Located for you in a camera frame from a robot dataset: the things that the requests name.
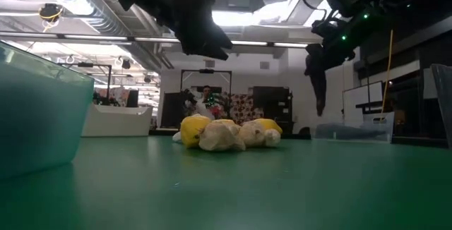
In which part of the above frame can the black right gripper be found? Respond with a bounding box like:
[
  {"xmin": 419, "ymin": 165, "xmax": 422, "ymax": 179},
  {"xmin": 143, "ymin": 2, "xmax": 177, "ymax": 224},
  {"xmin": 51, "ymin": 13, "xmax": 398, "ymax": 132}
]
[{"xmin": 305, "ymin": 9, "xmax": 381, "ymax": 71}]

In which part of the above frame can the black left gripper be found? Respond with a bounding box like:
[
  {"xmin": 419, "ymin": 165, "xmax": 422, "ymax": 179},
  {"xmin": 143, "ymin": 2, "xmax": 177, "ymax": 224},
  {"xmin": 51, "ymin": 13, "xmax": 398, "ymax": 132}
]
[{"xmin": 174, "ymin": 0, "xmax": 234, "ymax": 61}]

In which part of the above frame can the beige garlic bulb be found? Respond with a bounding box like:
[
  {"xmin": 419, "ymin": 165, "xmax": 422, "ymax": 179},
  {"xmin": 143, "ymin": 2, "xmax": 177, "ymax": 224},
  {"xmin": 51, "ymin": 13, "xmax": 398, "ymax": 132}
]
[
  {"xmin": 263, "ymin": 128, "xmax": 283, "ymax": 148},
  {"xmin": 239, "ymin": 121, "xmax": 268, "ymax": 149},
  {"xmin": 198, "ymin": 120, "xmax": 247, "ymax": 152}
]

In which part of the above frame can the person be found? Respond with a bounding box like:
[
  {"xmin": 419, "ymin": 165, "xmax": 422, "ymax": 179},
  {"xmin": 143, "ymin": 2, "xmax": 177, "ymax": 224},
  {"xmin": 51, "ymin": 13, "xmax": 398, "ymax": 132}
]
[{"xmin": 197, "ymin": 85, "xmax": 217, "ymax": 118}]

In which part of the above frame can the white board panel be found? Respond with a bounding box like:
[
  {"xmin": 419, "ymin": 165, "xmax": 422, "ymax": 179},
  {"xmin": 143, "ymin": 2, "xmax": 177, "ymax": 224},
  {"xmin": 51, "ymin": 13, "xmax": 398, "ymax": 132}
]
[{"xmin": 341, "ymin": 80, "xmax": 385, "ymax": 118}]

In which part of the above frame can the patterned board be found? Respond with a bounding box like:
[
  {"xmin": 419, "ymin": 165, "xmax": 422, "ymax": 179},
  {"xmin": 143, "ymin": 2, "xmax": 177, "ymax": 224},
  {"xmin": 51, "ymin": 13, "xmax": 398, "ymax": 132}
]
[{"xmin": 225, "ymin": 93, "xmax": 265, "ymax": 124}]

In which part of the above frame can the black cabinet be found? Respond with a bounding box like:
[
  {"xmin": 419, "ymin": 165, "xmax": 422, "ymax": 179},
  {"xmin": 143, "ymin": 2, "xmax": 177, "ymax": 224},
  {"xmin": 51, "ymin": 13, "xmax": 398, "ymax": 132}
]
[{"xmin": 251, "ymin": 85, "xmax": 295, "ymax": 134}]

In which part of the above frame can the black screen panel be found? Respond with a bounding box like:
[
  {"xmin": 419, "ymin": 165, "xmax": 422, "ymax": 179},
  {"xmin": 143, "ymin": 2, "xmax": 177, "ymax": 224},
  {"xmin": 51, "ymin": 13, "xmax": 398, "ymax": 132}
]
[{"xmin": 159, "ymin": 92, "xmax": 185, "ymax": 129}]

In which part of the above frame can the clear plastic bin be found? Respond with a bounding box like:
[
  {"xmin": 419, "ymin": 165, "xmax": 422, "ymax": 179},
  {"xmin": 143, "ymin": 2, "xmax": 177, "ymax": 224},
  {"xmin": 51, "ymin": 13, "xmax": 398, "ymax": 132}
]
[{"xmin": 309, "ymin": 111, "xmax": 396, "ymax": 143}]

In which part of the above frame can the small black monitor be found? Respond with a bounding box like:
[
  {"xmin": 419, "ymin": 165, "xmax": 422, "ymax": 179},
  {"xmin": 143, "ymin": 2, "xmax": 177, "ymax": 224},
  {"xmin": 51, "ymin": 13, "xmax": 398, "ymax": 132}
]
[{"xmin": 126, "ymin": 89, "xmax": 140, "ymax": 109}]

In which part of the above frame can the long light bar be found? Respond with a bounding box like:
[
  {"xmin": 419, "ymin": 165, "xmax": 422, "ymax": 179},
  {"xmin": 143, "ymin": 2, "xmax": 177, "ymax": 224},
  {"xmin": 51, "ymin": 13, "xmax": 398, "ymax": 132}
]
[{"xmin": 0, "ymin": 30, "xmax": 311, "ymax": 51}]

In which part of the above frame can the white plastic bin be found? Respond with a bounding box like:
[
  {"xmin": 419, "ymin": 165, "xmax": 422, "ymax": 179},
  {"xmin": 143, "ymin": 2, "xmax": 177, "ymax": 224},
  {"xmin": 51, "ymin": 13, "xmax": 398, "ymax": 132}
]
[{"xmin": 81, "ymin": 103, "xmax": 154, "ymax": 138}]

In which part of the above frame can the grey transparent plastic bin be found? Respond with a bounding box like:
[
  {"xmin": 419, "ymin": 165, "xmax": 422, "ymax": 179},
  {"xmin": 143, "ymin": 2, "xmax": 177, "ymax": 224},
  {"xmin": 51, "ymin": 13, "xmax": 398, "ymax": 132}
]
[{"xmin": 429, "ymin": 63, "xmax": 452, "ymax": 150}]

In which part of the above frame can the green table mat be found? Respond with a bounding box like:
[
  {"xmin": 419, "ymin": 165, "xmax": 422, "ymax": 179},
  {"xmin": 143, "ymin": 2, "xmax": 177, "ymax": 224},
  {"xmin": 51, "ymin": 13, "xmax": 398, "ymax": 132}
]
[{"xmin": 0, "ymin": 135, "xmax": 452, "ymax": 230}]

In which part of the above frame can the teal plastic bin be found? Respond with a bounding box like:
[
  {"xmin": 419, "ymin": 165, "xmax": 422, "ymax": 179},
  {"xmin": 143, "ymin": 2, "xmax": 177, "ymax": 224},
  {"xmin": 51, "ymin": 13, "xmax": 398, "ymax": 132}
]
[{"xmin": 0, "ymin": 40, "xmax": 96, "ymax": 182}]

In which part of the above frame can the black gantry frame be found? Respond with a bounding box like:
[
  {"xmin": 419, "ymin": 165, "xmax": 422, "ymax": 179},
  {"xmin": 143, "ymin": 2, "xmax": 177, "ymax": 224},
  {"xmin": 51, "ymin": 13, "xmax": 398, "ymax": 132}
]
[{"xmin": 179, "ymin": 68, "xmax": 233, "ymax": 97}]

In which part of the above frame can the orange hanging cable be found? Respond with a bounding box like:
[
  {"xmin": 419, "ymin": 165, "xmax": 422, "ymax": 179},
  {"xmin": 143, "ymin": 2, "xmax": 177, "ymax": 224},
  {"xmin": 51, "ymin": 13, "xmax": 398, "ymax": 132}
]
[{"xmin": 379, "ymin": 28, "xmax": 394, "ymax": 122}]

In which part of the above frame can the silver ventilation duct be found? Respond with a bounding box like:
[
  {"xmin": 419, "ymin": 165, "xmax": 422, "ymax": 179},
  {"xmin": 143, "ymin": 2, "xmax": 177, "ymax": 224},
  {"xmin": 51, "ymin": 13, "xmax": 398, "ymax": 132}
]
[{"xmin": 30, "ymin": 0, "xmax": 176, "ymax": 72}]

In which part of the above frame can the black ceiling cable reel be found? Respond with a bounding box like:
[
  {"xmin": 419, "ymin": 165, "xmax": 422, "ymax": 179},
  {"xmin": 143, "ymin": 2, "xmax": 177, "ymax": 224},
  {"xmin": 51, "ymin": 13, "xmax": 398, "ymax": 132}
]
[{"xmin": 37, "ymin": 3, "xmax": 65, "ymax": 23}]

